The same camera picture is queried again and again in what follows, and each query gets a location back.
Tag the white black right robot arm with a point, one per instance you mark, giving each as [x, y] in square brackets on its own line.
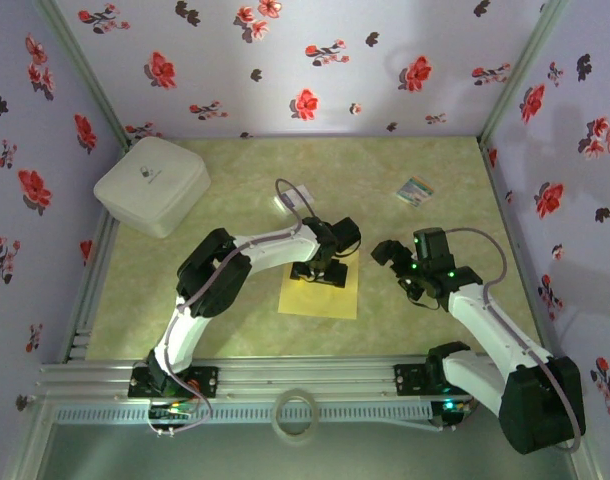
[480, 320]

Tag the aluminium side rail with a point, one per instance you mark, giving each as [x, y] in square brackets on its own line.
[80, 325]
[504, 200]

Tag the white plastic storage box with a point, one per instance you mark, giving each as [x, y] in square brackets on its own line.
[145, 190]

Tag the white blue card packet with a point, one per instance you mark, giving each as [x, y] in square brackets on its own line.
[302, 196]

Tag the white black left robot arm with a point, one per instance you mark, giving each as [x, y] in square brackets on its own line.
[270, 250]

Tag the colourful striped card packet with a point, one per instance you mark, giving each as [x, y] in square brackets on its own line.
[415, 191]

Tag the clear adhesive tape roll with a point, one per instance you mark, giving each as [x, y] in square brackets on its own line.
[279, 425]

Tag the aluminium frame post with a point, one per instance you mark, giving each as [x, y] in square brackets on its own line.
[81, 65]
[526, 65]

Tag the yellow square paper sheet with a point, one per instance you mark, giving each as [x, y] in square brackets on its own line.
[315, 302]

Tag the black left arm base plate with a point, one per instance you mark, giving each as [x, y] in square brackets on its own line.
[207, 380]

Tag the long aluminium mounting rail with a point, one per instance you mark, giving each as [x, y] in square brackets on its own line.
[305, 375]

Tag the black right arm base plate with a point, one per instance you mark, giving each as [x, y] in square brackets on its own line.
[405, 380]

